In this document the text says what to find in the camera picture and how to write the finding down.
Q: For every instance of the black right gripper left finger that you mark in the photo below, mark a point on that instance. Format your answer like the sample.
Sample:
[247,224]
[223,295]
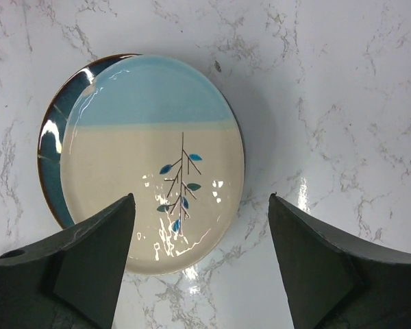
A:
[72,278]

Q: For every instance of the green rimmed grey plate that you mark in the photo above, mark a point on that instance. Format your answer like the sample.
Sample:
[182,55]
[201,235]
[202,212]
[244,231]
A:
[159,129]

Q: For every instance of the dark blue plate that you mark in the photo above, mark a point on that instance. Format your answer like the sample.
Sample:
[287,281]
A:
[52,135]

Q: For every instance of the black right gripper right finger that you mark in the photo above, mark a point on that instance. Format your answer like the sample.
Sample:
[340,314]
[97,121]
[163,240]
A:
[334,279]

